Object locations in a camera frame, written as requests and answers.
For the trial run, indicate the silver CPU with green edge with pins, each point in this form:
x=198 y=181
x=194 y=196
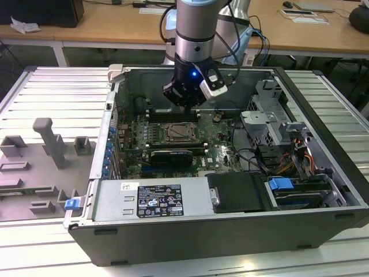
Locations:
x=181 y=134

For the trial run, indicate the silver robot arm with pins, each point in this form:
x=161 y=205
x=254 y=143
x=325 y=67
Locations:
x=196 y=29

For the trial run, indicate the black RAM slot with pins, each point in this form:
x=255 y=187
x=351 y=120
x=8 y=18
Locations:
x=161 y=110
x=161 y=116
x=200 y=152
x=161 y=120
x=200 y=149
x=173 y=144
x=161 y=113

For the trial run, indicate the CPU socket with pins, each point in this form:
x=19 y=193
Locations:
x=182 y=144

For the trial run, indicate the graphics card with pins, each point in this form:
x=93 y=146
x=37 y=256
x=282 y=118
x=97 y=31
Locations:
x=173 y=158

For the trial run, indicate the green motherboard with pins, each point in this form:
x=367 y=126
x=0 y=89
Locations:
x=219 y=153

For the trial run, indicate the grey metal drive cage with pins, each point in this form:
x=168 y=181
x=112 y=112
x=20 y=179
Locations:
x=259 y=118

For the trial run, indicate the light wooden desk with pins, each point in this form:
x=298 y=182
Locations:
x=101 y=29

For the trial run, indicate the black plastic shroud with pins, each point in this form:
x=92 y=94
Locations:
x=236 y=193

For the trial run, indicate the grey power supply unit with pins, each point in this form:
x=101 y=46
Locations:
x=115 y=202

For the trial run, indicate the black computer mouse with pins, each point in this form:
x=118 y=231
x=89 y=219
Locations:
x=287 y=4

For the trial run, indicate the blue drive latch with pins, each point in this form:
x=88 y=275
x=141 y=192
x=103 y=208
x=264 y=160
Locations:
x=279 y=183

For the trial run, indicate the open black PC case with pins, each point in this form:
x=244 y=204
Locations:
x=201 y=239

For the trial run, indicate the grey laptop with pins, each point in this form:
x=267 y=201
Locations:
x=312 y=6

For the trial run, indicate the hard disk drive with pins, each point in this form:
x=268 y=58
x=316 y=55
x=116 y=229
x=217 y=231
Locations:
x=299 y=197

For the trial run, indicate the black box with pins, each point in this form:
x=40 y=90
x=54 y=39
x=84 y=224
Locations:
x=43 y=13

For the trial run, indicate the blue case latch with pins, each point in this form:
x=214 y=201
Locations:
x=71 y=205

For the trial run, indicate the crumpled white plastic bag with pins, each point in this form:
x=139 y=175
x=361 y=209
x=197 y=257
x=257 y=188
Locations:
x=24 y=26

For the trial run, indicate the grey parts rack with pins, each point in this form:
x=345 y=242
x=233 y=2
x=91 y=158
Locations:
x=31 y=187

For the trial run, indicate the black round bag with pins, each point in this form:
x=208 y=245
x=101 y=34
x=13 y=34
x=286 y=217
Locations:
x=360 y=20

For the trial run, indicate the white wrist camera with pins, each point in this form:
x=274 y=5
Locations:
x=214 y=91

